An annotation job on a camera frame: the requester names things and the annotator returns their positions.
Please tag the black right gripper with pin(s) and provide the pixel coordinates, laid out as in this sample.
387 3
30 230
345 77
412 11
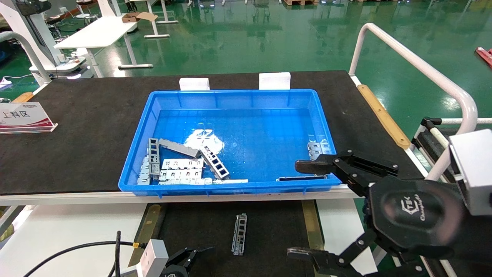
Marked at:
415 215

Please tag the flat perforated metal plate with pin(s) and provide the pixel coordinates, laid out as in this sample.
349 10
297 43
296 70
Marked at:
182 164
180 175

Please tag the tabbed metal bracket stack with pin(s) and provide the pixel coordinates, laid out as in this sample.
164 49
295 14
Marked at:
319 148

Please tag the black roller frame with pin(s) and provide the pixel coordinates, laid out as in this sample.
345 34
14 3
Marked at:
426 146

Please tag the small stacked metal pieces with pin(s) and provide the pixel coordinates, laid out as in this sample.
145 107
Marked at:
144 177

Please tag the blue plastic bin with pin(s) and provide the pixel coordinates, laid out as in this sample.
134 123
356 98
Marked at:
250 123

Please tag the white tubular railing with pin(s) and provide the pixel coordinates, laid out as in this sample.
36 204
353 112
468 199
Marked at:
36 63
423 68

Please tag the red white acrylic sign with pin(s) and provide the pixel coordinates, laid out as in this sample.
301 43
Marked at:
23 117

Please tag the open cardboard box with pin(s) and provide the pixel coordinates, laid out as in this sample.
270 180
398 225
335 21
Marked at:
132 17

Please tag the white power strip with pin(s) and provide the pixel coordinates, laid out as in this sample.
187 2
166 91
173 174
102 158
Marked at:
4 82

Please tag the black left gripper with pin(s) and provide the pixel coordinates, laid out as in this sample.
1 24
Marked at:
171 271

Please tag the white workbench frame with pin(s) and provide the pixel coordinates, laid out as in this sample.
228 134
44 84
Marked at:
77 199

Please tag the white foam block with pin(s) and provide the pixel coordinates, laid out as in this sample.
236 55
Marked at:
194 84
275 80

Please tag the wooden edge strip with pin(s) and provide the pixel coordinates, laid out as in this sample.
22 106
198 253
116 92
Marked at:
23 97
384 115

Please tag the black round stool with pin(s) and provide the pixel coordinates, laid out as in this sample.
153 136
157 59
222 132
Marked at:
57 19

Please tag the black flat container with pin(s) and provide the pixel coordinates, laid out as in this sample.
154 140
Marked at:
276 231

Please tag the white desk frame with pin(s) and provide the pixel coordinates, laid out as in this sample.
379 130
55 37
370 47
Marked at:
157 35

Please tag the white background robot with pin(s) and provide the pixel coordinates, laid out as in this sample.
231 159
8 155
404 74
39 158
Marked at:
57 70

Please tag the red object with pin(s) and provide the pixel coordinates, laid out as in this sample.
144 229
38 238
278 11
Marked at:
485 55

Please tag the white background table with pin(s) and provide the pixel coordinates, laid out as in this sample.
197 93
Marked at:
96 32

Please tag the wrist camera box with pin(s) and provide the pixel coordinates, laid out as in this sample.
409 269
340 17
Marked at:
152 256
474 169

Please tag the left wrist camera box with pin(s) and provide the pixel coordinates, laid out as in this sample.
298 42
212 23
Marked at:
152 256

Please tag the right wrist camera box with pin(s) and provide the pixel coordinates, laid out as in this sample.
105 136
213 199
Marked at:
474 169

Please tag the windowed metal bracket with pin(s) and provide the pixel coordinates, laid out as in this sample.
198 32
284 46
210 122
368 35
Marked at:
215 163
240 234
153 154

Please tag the dark long metal strip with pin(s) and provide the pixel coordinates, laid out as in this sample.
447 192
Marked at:
300 178

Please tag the long plain metal plate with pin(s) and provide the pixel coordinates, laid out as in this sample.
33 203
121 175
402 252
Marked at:
178 147

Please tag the thin metal strip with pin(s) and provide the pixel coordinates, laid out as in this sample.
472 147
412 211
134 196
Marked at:
230 181

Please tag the black table mat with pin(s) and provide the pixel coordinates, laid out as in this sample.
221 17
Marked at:
77 134

